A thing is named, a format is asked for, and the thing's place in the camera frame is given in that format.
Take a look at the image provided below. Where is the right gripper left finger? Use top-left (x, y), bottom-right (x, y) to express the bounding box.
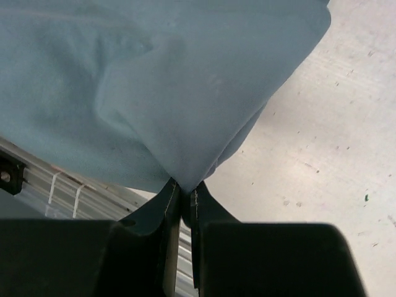
top-left (119, 179), bottom-right (181, 296)

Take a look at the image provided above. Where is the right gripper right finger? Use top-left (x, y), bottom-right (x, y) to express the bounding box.
top-left (184, 181), bottom-right (239, 291)

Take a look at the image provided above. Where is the blue t shirt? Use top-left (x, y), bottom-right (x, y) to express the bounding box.
top-left (1, 1), bottom-right (331, 191)

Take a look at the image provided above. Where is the aluminium rail frame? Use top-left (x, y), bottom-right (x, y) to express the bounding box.
top-left (1, 140), bottom-right (197, 296)

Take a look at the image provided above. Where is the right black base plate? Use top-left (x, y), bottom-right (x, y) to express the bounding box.
top-left (0, 151), bottom-right (26, 196)

